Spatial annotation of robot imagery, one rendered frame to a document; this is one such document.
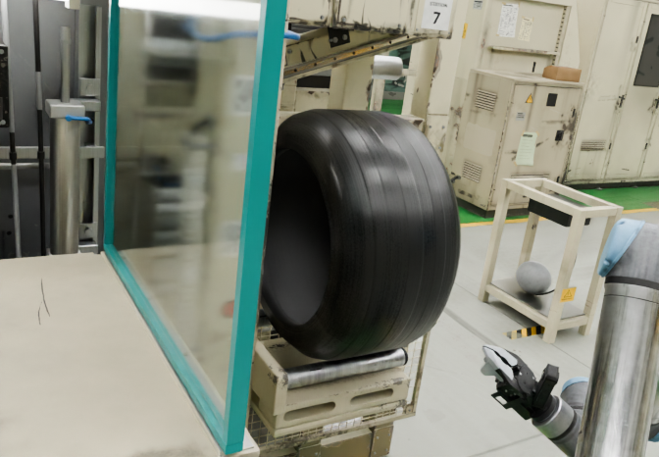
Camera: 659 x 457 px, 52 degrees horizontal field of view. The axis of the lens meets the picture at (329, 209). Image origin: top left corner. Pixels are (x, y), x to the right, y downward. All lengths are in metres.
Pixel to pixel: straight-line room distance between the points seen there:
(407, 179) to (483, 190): 4.76
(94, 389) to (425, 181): 0.83
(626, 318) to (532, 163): 5.05
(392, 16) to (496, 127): 4.31
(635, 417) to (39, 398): 0.94
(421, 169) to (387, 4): 0.50
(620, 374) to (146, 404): 0.82
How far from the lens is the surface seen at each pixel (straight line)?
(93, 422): 0.76
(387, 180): 1.35
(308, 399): 1.53
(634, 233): 1.32
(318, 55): 1.81
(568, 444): 1.69
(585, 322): 4.23
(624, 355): 1.29
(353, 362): 1.58
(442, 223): 1.40
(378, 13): 1.73
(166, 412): 0.77
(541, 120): 6.26
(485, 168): 6.10
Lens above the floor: 1.71
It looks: 18 degrees down
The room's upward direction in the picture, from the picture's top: 7 degrees clockwise
